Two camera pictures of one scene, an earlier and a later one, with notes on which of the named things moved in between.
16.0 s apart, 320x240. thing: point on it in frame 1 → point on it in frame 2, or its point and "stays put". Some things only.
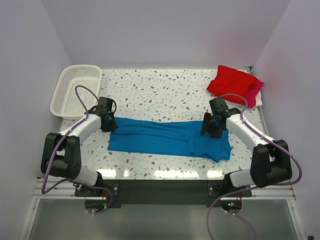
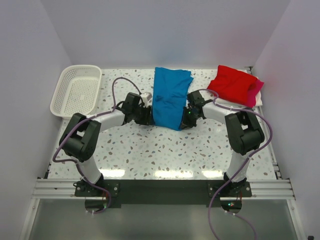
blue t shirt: (169, 136) → (170, 87)
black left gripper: (112, 126) → (147, 118)
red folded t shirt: (229, 81) stays put
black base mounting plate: (163, 193) stays put
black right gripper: (206, 128) → (185, 123)
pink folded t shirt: (252, 91) stays put
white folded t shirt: (258, 102) stays put
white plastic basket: (66, 103) stays put
